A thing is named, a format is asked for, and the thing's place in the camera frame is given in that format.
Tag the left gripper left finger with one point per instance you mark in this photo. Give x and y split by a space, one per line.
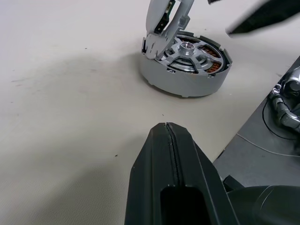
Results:
150 168

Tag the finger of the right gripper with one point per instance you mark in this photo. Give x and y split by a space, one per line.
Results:
214 1
269 16

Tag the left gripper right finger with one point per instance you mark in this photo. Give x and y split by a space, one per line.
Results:
197 168

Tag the motor rotor with silver spokes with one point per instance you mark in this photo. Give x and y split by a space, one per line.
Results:
186 45

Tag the grey plastic cover piece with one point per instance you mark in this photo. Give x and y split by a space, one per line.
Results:
153 18

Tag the grey motor stator housing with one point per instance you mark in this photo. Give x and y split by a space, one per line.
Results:
187 86

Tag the black rounded block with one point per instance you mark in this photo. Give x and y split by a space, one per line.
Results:
262 204

